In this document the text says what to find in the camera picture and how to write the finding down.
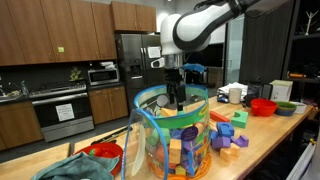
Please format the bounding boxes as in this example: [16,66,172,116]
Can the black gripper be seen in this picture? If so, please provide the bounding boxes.
[165,68,188,112]

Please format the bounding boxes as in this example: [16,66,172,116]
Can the clear plastic block bag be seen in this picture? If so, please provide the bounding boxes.
[120,83,213,180]

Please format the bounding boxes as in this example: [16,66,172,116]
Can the red rectangular foam block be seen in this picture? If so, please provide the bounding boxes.
[209,110,232,123]

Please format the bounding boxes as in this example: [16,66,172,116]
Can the blue rectangular foam block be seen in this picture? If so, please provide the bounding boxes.
[209,130,220,141]

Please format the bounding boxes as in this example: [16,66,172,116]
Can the blue square block with hole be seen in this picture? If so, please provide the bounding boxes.
[215,121,235,138]

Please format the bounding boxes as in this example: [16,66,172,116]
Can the green arch foam block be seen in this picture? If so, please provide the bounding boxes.
[230,110,249,129]

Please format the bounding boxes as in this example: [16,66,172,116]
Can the tan foam block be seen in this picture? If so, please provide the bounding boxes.
[219,148,233,163]
[229,143,241,157]

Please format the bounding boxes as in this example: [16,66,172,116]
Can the purple arch foam block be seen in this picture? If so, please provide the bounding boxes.
[231,134,250,148]

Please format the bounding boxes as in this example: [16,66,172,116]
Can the stainless steel refrigerator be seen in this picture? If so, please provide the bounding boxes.
[114,32,168,113]

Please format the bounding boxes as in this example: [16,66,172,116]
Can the paper on refrigerator door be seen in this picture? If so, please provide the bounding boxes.
[147,46,162,60]

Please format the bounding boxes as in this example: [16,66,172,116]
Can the black monitor screen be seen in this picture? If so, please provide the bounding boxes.
[186,43,227,68]

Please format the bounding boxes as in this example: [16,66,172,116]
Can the stack of white papers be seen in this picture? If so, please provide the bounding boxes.
[218,81,249,98]

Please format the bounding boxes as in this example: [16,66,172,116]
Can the white cup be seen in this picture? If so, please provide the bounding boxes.
[228,87,242,105]

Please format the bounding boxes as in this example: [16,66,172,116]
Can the brown two-door base cabinet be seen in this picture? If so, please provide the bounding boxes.
[88,85,129,126]

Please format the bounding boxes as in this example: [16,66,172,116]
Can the silver microwave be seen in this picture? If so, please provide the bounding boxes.
[87,68,120,87]

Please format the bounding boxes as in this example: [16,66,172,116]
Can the black mesh container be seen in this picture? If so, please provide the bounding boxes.
[245,82,263,108]

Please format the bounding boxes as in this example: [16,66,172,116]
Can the empty red bowl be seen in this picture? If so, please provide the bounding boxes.
[250,98,278,118]

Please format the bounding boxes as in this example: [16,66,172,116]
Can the red bowl with cloth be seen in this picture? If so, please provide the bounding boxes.
[73,142,124,177]

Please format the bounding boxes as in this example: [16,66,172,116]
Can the brown cabinets above refrigerator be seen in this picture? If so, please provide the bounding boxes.
[110,1,157,33]

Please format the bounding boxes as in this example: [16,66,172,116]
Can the small green plant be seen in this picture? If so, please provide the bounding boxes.
[69,66,83,83]

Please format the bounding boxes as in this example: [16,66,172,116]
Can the white box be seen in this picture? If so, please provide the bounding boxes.
[269,79,294,102]

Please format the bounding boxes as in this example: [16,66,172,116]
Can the blue bowl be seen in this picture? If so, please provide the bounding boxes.
[275,108,297,117]

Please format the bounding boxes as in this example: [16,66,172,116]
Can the green bowl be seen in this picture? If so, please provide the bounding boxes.
[275,100,298,111]

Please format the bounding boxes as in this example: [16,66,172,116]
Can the paper on oven door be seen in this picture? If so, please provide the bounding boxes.
[54,103,76,123]

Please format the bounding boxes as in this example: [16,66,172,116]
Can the stainless steel oven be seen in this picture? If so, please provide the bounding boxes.
[29,83,95,143]

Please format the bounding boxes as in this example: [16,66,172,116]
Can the teal cloth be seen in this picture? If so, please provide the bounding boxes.
[31,152,120,180]

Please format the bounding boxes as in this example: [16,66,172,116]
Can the small white container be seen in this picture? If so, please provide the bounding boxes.
[290,101,307,115]

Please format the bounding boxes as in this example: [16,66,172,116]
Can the dark shelving unit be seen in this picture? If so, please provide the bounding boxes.
[282,0,320,101]

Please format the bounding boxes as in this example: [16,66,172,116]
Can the white branch-shaped stand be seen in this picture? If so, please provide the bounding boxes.
[304,9,320,36]

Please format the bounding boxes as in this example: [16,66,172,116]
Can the brown base cabinet under sink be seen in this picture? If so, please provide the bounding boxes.
[0,101,45,152]

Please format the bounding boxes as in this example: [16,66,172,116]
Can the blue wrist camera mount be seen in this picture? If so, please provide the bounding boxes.
[182,63,207,75]

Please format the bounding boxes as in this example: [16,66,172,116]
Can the brown upper wall cabinets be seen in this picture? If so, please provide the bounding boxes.
[0,0,118,67]

